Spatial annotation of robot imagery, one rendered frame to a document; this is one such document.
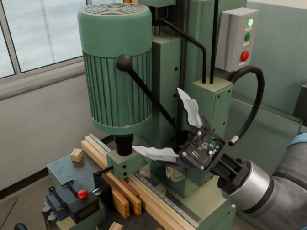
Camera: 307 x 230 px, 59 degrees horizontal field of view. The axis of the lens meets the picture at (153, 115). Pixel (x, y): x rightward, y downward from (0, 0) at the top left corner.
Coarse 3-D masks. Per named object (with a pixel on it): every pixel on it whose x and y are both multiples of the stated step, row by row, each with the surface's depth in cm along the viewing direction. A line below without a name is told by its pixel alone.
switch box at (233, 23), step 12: (228, 12) 72; (240, 12) 72; (252, 12) 73; (228, 24) 73; (240, 24) 71; (252, 24) 75; (228, 36) 74; (240, 36) 73; (252, 36) 77; (228, 48) 75; (240, 48) 76; (252, 48) 80; (216, 60) 80; (228, 60) 77; (240, 60) 78
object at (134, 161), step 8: (136, 144) 90; (144, 144) 90; (112, 152) 86; (136, 152) 86; (112, 160) 84; (120, 160) 83; (128, 160) 84; (136, 160) 87; (144, 160) 89; (120, 168) 83; (128, 168) 86; (136, 168) 88; (120, 176) 84
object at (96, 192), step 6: (96, 180) 88; (102, 180) 86; (96, 186) 91; (102, 186) 86; (108, 186) 84; (96, 192) 86; (102, 192) 87; (108, 192) 84; (102, 198) 90; (108, 198) 86; (108, 204) 88
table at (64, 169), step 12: (84, 156) 110; (48, 168) 105; (60, 168) 104; (72, 168) 104; (84, 168) 104; (96, 168) 104; (60, 180) 99; (84, 180) 99; (108, 216) 86; (120, 216) 86; (132, 216) 86; (144, 216) 86; (96, 228) 82; (108, 228) 82; (132, 228) 82; (144, 228) 82; (156, 228) 82
